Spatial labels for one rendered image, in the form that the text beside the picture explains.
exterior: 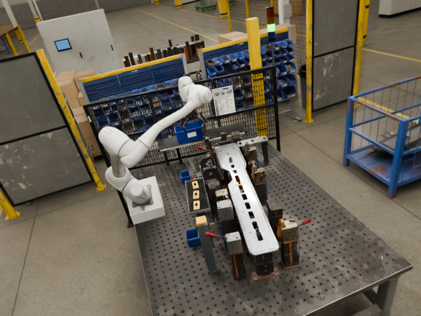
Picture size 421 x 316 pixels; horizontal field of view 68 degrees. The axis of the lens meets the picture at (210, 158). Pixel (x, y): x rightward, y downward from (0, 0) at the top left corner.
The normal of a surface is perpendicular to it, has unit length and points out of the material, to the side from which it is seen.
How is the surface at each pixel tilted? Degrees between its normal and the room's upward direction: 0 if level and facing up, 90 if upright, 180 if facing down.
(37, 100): 90
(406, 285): 0
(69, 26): 90
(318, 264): 0
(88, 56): 90
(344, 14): 90
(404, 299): 0
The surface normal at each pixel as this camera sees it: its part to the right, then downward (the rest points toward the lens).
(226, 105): 0.14, 0.50
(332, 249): -0.16, -0.84
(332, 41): 0.35, 0.47
